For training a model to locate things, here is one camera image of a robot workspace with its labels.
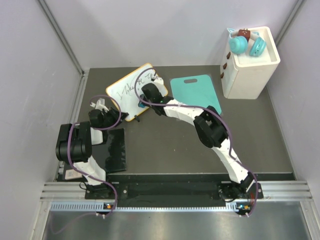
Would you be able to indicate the black glossy mat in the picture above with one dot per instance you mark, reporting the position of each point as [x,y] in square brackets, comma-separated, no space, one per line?
[106,147]

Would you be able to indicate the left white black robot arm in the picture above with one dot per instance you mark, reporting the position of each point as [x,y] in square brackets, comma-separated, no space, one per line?
[91,171]

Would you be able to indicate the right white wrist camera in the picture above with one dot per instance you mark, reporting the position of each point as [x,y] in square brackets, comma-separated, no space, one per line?
[158,81]

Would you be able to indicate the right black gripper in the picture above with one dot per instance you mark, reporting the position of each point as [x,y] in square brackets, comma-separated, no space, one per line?
[145,99]

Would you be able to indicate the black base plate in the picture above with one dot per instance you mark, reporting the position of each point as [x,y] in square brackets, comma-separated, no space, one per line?
[177,193]

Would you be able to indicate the black whiteboard foot near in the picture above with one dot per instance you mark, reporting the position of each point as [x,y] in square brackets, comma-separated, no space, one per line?
[137,118]

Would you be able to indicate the small label card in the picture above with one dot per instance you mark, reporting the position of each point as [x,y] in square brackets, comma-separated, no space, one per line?
[71,174]

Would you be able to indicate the grey slotted cable duct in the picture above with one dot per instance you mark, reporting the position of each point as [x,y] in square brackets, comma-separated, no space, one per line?
[90,206]

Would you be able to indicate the teal cutting board mat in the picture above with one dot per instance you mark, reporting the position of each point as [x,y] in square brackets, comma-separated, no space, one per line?
[195,90]

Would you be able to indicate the white drawer cabinet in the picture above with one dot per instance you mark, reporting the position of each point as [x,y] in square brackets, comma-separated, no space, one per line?
[244,76]

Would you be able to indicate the brown toy cube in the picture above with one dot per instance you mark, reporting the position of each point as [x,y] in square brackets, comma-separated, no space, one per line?
[244,33]

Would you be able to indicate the blue heart eraser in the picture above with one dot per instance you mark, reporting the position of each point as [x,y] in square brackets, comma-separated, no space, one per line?
[141,105]

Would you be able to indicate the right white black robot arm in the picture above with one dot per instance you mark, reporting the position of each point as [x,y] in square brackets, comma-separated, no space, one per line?
[212,132]

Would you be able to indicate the teal cat ear headphones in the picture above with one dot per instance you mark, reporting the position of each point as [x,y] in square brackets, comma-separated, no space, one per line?
[239,45]

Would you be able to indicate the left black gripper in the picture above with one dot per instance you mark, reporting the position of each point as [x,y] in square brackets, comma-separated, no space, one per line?
[113,113]

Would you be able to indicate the yellow framed whiteboard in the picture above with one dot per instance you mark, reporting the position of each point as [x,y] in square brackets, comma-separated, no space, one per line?
[124,90]

